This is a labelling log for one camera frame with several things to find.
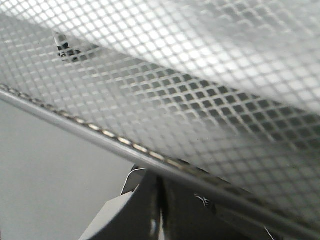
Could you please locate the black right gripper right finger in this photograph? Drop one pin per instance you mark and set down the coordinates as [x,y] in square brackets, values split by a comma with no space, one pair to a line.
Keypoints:
[192,216]

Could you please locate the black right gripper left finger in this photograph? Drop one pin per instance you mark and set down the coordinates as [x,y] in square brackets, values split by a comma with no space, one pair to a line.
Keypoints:
[134,215]

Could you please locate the silver mesh tray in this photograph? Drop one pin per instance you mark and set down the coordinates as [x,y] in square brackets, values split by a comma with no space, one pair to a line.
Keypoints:
[222,96]

